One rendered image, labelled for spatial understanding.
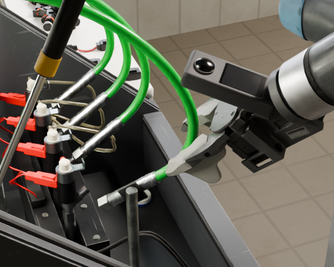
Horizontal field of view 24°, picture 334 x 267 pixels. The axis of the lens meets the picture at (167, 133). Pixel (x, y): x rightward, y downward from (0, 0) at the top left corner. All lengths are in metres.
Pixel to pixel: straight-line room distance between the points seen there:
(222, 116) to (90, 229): 0.37
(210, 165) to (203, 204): 0.35
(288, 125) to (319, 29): 0.13
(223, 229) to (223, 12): 2.73
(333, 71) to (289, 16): 0.18
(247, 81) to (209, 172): 0.14
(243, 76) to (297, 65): 0.08
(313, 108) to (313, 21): 0.14
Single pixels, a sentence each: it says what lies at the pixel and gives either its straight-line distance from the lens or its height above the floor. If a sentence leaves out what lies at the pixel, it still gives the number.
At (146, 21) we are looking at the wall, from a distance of 3.76.
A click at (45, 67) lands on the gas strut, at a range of 0.68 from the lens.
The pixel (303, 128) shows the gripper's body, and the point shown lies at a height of 1.28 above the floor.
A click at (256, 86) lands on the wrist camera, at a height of 1.33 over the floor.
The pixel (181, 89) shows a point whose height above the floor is 1.30.
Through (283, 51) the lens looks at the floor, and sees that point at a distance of 3.75.
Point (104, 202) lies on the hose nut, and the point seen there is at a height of 1.11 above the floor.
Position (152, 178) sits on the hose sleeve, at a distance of 1.04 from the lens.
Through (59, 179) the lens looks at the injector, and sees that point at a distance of 1.16.
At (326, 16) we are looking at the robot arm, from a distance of 0.96.
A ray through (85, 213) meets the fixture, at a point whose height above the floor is 0.98.
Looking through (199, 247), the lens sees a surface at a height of 0.87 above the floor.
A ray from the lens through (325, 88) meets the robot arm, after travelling 0.84.
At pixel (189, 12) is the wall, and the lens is 3.83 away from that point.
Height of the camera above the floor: 1.80
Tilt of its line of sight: 35 degrees down
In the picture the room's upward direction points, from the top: straight up
